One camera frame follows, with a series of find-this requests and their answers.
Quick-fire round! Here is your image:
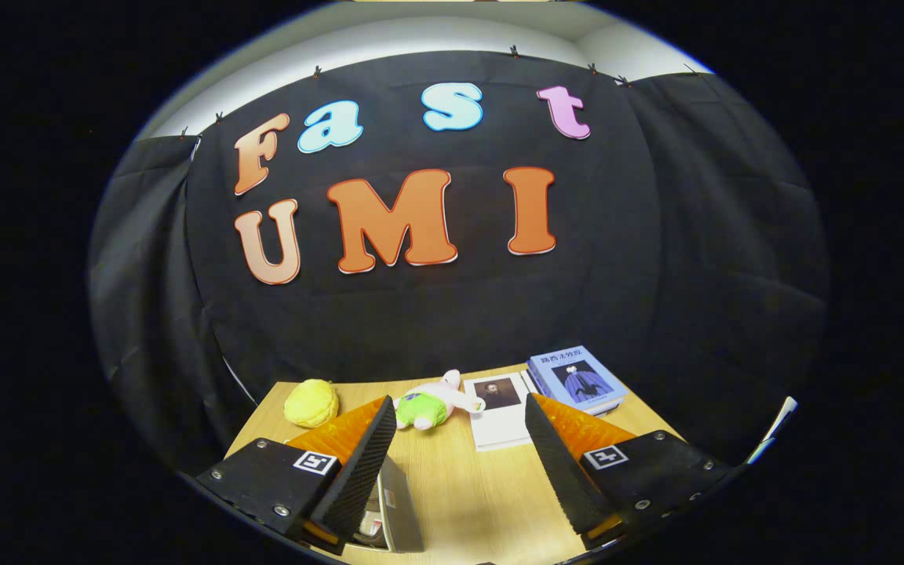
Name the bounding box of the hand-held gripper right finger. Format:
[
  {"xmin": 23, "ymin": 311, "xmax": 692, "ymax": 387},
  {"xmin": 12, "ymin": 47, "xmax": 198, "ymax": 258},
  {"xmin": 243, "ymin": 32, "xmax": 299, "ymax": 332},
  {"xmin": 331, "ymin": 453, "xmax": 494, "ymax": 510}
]
[{"xmin": 524, "ymin": 392, "xmax": 735, "ymax": 550}]

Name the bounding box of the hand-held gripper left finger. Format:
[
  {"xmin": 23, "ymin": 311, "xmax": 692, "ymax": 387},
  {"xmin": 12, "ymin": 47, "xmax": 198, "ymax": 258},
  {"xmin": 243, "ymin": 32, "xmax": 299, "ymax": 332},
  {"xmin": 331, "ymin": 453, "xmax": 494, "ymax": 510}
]
[{"xmin": 195, "ymin": 395, "xmax": 398, "ymax": 556}]

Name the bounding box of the beige fabric storage box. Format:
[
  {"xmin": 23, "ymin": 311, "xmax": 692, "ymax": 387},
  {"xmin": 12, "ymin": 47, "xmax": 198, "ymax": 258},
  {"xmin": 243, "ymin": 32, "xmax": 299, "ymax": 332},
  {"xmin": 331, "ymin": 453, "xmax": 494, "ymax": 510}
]
[{"xmin": 350, "ymin": 454, "xmax": 425, "ymax": 554}]

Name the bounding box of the white portrait cover book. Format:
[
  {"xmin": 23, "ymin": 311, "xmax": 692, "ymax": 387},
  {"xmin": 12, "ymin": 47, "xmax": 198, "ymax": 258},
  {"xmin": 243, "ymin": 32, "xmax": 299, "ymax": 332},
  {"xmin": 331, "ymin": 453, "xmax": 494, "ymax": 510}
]
[{"xmin": 464, "ymin": 371, "xmax": 539, "ymax": 452}]

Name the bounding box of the dark blue spine book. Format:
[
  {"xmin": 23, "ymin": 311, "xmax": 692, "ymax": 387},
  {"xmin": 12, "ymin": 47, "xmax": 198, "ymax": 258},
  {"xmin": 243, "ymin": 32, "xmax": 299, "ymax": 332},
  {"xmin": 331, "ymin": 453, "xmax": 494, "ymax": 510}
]
[{"xmin": 578, "ymin": 396, "xmax": 627, "ymax": 417}]

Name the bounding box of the yellow plush toy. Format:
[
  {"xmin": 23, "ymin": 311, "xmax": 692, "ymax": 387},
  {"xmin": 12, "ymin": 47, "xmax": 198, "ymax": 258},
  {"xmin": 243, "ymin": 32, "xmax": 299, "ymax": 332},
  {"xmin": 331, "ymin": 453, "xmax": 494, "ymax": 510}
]
[{"xmin": 283, "ymin": 379, "xmax": 340, "ymax": 428}]

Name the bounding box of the pink and green plush toy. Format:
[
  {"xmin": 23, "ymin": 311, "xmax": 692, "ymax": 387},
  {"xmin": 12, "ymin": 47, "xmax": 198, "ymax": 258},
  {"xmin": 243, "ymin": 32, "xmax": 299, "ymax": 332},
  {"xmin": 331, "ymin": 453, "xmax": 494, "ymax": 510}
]
[{"xmin": 393, "ymin": 369, "xmax": 487, "ymax": 431}]

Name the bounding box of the light blue cover book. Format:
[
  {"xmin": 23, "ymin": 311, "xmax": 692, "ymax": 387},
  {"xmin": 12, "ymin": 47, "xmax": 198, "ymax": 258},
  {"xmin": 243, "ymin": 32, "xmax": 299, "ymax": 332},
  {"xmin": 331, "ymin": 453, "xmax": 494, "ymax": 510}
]
[{"xmin": 528, "ymin": 345, "xmax": 629, "ymax": 410}]

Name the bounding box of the row of black cloth clips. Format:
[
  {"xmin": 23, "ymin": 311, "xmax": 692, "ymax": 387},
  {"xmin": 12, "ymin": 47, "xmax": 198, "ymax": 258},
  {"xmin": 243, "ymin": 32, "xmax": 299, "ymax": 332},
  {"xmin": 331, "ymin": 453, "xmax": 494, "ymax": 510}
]
[{"xmin": 177, "ymin": 46, "xmax": 700, "ymax": 138}]

